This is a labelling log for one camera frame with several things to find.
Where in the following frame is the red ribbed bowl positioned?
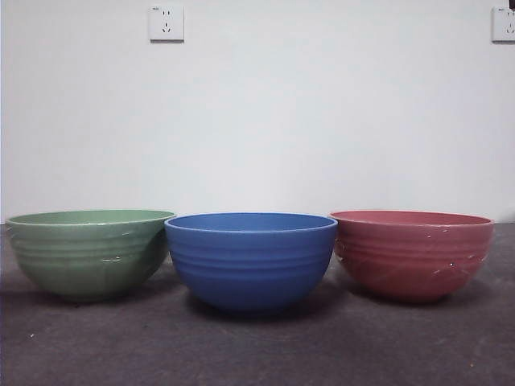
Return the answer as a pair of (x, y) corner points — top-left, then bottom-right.
(328, 208), (495, 305)

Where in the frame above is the green ribbed bowl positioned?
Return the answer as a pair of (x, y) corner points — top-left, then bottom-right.
(5, 208), (177, 303)

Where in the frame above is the blue ribbed bowl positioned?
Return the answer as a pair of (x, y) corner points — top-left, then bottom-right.
(164, 211), (338, 315)

